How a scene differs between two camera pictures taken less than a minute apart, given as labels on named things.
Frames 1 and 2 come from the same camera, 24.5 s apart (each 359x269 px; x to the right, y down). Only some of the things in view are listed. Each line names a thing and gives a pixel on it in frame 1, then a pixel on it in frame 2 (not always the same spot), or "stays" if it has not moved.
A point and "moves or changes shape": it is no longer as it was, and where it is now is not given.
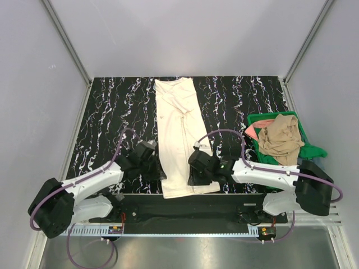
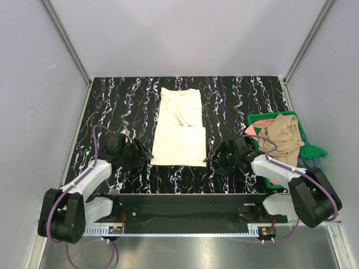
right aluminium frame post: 326,7 stays
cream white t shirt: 181,125 moves or changes shape
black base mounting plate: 227,209 stays
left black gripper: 157,174 -> 140,155
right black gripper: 194,180 -> 224,169
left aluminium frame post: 67,42 stays
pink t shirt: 262,124 stays
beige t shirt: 281,139 stays
